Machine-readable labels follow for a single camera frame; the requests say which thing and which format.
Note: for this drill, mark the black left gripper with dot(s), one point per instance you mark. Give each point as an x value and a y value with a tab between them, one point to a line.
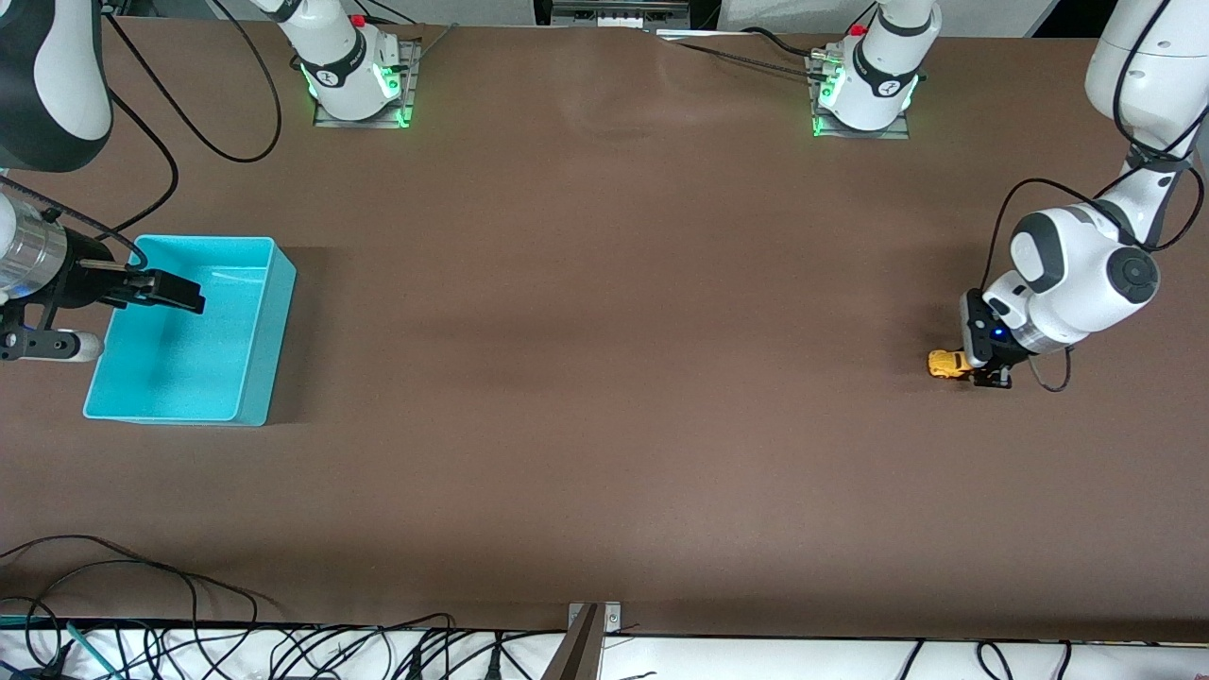
1003	361

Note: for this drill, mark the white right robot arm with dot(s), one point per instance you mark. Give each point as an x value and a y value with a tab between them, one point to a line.
52	76

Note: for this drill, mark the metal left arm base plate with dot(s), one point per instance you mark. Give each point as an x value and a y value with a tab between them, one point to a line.
888	134

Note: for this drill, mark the dark metal post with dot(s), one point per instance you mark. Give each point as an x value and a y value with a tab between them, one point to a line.
576	652

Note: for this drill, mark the silver metal bracket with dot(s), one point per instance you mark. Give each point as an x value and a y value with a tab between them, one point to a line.
612	616

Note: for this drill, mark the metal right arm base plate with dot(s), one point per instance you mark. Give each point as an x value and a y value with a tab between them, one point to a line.
412	94

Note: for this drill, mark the grey power strip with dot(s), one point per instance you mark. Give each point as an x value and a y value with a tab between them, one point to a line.
619	13

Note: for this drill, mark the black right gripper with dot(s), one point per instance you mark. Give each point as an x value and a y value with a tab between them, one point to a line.
87	280

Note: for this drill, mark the turquoise plastic bin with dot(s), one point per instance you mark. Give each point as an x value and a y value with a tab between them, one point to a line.
189	378

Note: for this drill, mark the yellow beetle toy car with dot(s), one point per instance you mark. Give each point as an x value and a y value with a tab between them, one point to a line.
947	364

